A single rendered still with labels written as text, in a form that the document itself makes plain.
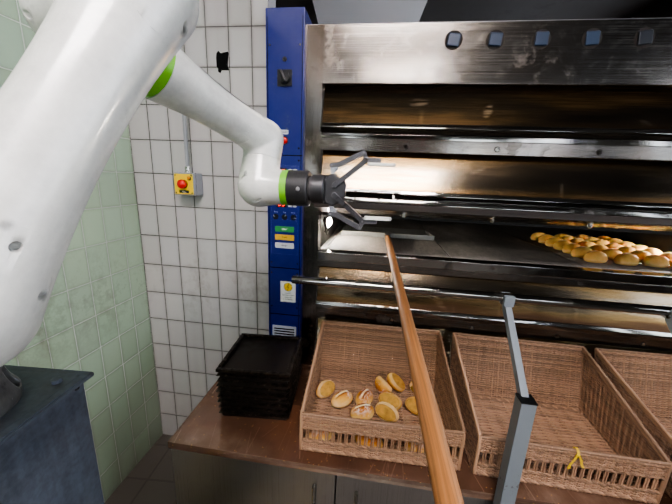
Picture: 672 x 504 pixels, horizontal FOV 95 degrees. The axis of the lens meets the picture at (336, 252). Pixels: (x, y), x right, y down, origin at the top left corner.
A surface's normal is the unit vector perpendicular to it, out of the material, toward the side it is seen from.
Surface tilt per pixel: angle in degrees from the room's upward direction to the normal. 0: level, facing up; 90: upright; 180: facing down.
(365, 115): 70
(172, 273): 90
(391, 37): 90
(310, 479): 90
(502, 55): 90
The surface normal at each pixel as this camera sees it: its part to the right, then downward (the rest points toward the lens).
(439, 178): -0.11, -0.11
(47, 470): 1.00, 0.05
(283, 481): -0.14, 0.23
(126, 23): 0.73, 0.13
